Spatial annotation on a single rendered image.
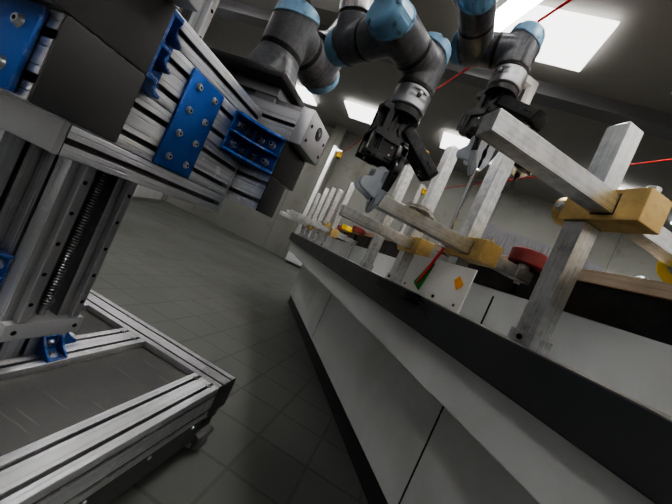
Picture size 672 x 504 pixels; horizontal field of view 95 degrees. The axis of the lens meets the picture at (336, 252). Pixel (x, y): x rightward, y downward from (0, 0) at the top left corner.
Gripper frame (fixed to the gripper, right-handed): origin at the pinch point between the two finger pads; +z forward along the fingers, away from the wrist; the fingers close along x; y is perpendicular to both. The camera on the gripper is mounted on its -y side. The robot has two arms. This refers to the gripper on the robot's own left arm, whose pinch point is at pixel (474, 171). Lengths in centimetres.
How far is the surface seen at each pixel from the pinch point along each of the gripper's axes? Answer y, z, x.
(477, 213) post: -1.0, 7.5, -6.3
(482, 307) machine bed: 0.4, 27.0, -29.9
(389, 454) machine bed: 10, 81, -33
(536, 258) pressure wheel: -12.0, 11.9, -18.3
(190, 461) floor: 34, 101, 17
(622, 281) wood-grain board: -27.4, 12.0, -18.6
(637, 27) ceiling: 78, -255, -230
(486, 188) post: -0.3, 1.0, -6.5
